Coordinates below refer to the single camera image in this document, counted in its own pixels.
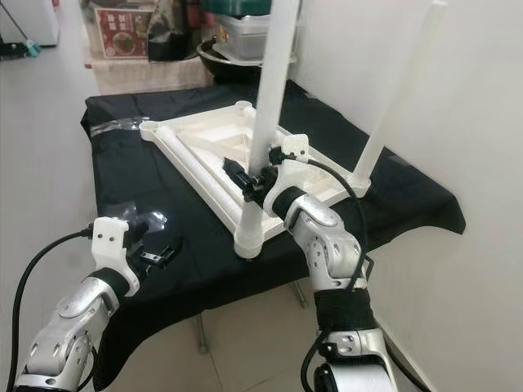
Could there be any beige patterned storage box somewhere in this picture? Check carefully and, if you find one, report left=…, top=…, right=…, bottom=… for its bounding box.
left=90, top=57, right=213, bottom=95

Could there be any clear plastic container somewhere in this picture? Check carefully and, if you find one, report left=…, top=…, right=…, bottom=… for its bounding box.
left=217, top=12, right=270, bottom=62

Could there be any white appliance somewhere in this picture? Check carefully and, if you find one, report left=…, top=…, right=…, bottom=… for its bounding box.
left=4, top=0, right=60, bottom=46

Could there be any green mop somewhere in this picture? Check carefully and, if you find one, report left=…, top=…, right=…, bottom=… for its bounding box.
left=0, top=0, right=42, bottom=58

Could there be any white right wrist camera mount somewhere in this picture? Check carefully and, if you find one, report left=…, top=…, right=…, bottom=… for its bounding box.
left=266, top=133, right=311, bottom=213

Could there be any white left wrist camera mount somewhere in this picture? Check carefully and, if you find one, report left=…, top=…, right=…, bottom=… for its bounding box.
left=90, top=216, right=141, bottom=299

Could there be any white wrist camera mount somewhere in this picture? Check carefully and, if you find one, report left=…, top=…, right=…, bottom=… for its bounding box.
left=266, top=133, right=311, bottom=213
left=90, top=216, right=141, bottom=299

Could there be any clear adhesive tape strip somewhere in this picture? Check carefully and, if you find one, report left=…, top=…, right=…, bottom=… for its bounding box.
left=90, top=118, right=144, bottom=138

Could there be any white plastic children table top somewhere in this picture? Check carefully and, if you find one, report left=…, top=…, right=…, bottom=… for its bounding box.
left=137, top=100, right=373, bottom=261

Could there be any black tether cable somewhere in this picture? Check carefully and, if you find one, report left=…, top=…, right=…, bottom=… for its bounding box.
left=380, top=331, right=430, bottom=391

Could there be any black bag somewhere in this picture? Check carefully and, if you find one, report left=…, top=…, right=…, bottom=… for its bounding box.
left=147, top=0, right=197, bottom=62

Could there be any metal folding table leg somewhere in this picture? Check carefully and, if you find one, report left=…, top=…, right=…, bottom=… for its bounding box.
left=194, top=314, right=209, bottom=354
left=290, top=282, right=307, bottom=310

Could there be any clear storage box orange lid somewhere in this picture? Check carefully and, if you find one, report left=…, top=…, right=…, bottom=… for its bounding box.
left=86, top=0, right=160, bottom=62

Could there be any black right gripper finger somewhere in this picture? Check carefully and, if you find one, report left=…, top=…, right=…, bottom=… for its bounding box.
left=222, top=159, right=256, bottom=197

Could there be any black wok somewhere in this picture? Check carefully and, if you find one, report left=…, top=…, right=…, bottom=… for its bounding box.
left=196, top=41, right=266, bottom=85

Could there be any dark green pot lid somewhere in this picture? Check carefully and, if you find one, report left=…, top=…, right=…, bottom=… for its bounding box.
left=204, top=0, right=270, bottom=16

